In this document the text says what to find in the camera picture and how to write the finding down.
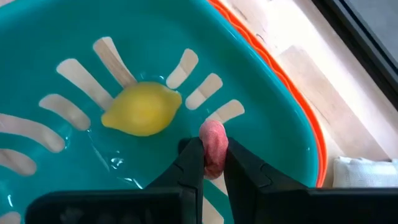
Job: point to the yellow toy lemon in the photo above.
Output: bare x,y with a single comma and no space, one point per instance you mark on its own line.
143,109

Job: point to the black aluminium table frame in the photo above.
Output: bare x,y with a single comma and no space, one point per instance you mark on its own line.
357,31

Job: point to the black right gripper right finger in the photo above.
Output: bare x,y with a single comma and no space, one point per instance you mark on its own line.
248,186

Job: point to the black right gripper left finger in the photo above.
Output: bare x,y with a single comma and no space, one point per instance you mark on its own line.
192,174

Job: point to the small pink toy fruit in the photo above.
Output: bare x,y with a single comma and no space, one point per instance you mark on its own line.
214,146

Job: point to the folded white cloth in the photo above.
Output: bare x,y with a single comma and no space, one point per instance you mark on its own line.
363,174

